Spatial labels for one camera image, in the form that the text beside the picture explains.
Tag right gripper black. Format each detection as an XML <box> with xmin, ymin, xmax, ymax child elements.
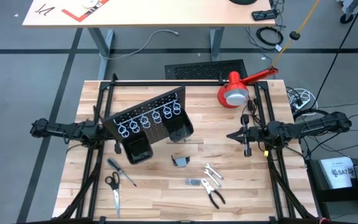
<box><xmin>227</xmin><ymin>114</ymin><xmax>264</xmax><ymax>157</ymax></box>

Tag silver combination wrench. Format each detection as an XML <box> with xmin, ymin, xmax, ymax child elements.
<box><xmin>204</xmin><ymin>163</ymin><xmax>225</xmax><ymax>180</ymax></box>
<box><xmin>203</xmin><ymin>169</ymin><xmax>223</xmax><ymax>189</ymax></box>

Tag black perforated pegboard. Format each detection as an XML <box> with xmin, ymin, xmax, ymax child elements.
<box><xmin>101</xmin><ymin>85</ymin><xmax>195</xmax><ymax>165</ymax></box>

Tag black-handled silver pliers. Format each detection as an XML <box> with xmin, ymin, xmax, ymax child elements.
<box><xmin>200</xmin><ymin>178</ymin><xmax>226</xmax><ymax>210</ymax></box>

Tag black pegboard bin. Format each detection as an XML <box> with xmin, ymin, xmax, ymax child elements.
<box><xmin>123</xmin><ymin>136</ymin><xmax>154</xmax><ymax>165</ymax></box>
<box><xmin>165</xmin><ymin>111</ymin><xmax>195</xmax><ymax>144</ymax></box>

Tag white light bulb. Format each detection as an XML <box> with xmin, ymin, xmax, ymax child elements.
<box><xmin>224</xmin><ymin>85</ymin><xmax>249</xmax><ymax>106</ymax></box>

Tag red desk lamp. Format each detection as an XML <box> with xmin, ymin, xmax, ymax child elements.
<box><xmin>217</xmin><ymin>67</ymin><xmax>279</xmax><ymax>109</ymax></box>

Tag grey square block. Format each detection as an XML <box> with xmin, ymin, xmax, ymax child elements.
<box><xmin>170</xmin><ymin>154</ymin><xmax>191</xmax><ymax>168</ymax></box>

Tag white power strip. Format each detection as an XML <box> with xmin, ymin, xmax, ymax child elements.
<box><xmin>291</xmin><ymin>98</ymin><xmax>311</xmax><ymax>110</ymax></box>

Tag black perforated panel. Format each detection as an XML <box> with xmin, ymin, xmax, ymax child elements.
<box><xmin>165</xmin><ymin>60</ymin><xmax>217</xmax><ymax>81</ymax></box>

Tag white printed booklet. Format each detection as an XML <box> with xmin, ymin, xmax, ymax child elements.
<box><xmin>318</xmin><ymin>156</ymin><xmax>356</xmax><ymax>190</ymax></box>

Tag black equipment case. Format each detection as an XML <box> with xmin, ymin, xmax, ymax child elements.
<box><xmin>305</xmin><ymin>156</ymin><xmax>358</xmax><ymax>215</ymax></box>

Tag red white printed sheet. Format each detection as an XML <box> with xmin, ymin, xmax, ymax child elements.
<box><xmin>61</xmin><ymin>0</ymin><xmax>110</xmax><ymax>23</ymax></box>

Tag white round object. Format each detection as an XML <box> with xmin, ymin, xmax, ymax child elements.
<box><xmin>81</xmin><ymin>0</ymin><xmax>103</xmax><ymax>9</ymax></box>

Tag black round base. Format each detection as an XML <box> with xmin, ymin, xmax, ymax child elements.
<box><xmin>228</xmin><ymin>0</ymin><xmax>258</xmax><ymax>6</ymax></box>

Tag thin black pole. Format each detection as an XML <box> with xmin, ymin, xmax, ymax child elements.
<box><xmin>314</xmin><ymin>0</ymin><xmax>358</xmax><ymax>105</ymax></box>

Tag light wood desk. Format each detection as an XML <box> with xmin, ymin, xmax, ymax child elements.
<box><xmin>22</xmin><ymin>0</ymin><xmax>276</xmax><ymax>80</ymax></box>

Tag black adapter cable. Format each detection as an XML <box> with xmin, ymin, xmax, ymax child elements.
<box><xmin>241</xmin><ymin>104</ymin><xmax>262</xmax><ymax>128</ymax></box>

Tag black-handled screwdriver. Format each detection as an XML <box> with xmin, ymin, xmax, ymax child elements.
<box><xmin>106</xmin><ymin>157</ymin><xmax>138</xmax><ymax>187</ymax></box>

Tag white wire ring tool rack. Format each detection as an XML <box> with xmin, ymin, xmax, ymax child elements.
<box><xmin>112</xmin><ymin>91</ymin><xmax>182</xmax><ymax>139</ymax></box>

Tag black-handled scissors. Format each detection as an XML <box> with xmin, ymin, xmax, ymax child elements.
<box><xmin>104</xmin><ymin>170</ymin><xmax>121</xmax><ymax>219</ymax></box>

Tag thick black cable loop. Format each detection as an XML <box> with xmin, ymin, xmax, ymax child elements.
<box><xmin>292</xmin><ymin>108</ymin><xmax>332</xmax><ymax>121</ymax></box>

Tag white cable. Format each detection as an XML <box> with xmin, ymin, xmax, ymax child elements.
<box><xmin>286</xmin><ymin>88</ymin><xmax>315</xmax><ymax>103</ymax></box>

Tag black aluminium rig frame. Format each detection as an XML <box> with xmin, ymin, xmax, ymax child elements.
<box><xmin>53</xmin><ymin>73</ymin><xmax>321</xmax><ymax>224</ymax></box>

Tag coiled black cable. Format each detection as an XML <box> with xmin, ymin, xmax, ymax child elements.
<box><xmin>255</xmin><ymin>25</ymin><xmax>285</xmax><ymax>47</ymax></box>

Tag grey network cable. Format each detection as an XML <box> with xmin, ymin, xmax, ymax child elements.
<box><xmin>99</xmin><ymin>29</ymin><xmax>180</xmax><ymax>60</ymax></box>

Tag yellow cord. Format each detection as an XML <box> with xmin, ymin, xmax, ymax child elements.
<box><xmin>270</xmin><ymin>0</ymin><xmax>322</xmax><ymax>70</ymax></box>

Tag black bent wire item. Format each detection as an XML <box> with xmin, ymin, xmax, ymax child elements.
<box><xmin>34</xmin><ymin>3</ymin><xmax>56</xmax><ymax>17</ymax></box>

